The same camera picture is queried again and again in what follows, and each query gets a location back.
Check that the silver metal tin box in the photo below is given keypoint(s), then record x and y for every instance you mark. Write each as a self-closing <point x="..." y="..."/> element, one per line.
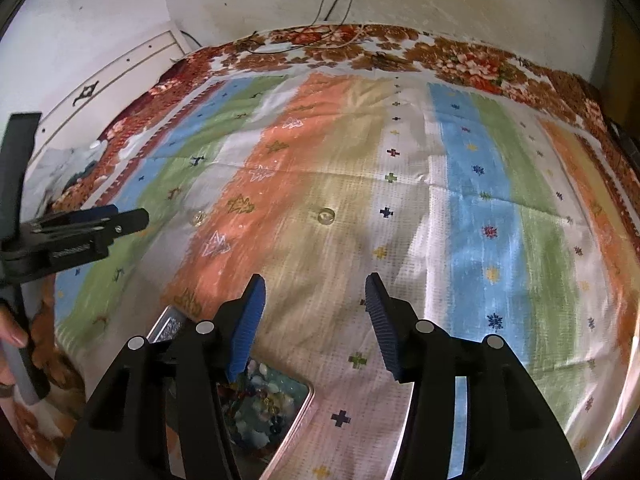
<point x="263" y="409"/>

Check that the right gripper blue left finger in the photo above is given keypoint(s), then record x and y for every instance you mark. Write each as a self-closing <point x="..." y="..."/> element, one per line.
<point x="247" y="313"/>

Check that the white wooden headboard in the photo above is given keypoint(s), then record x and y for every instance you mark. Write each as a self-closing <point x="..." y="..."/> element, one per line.
<point x="81" y="117"/>

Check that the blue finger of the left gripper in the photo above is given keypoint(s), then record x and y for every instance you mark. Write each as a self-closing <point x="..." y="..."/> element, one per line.
<point x="67" y="218"/>
<point x="114" y="224"/>

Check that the light blue crumpled cloth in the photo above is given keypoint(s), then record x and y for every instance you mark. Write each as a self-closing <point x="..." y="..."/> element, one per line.
<point x="55" y="173"/>

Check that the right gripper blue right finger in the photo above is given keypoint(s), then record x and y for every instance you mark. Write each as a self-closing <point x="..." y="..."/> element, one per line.
<point x="387" y="323"/>

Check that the floral brown bedsheet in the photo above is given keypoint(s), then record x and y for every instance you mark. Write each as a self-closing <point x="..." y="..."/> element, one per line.
<point x="369" y="50"/>

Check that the person left hand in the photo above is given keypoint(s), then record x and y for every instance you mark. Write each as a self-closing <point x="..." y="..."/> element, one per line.
<point x="13" y="335"/>

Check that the striped colourful mat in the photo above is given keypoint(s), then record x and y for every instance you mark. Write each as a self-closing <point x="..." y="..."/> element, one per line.
<point x="486" y="216"/>

